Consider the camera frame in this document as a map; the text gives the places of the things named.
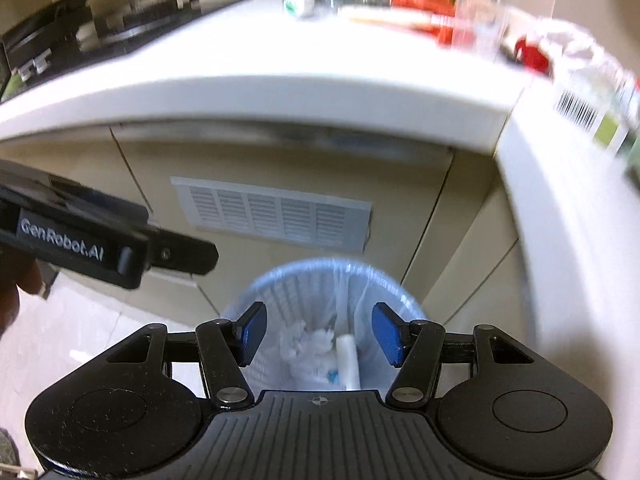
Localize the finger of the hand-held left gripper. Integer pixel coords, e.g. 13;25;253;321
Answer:
142;225;219;276

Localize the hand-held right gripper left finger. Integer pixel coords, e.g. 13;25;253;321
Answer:
105;301;268;408

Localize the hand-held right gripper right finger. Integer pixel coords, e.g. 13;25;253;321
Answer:
371;302;536;408

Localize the white tissue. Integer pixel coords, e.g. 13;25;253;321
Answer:
277;321;337;388

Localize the blue mesh waste bin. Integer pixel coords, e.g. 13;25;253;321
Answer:
220;257;431;393

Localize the person's left hand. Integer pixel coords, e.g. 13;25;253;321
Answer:
0;245;45;336

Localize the cabinet vent grille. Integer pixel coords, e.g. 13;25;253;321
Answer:
170;176;374;255

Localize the black gas stove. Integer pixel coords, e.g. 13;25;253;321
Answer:
0;0;255;107

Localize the clear plastic water bottle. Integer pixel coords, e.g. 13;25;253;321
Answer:
281;0;351;20

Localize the green white cardboard box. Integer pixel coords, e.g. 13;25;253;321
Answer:
552;72;640;163

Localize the clear plastic cup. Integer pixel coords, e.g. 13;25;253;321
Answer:
454;0;507;63

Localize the white crumpled plastic bag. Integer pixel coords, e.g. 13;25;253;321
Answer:
537;16;626;91

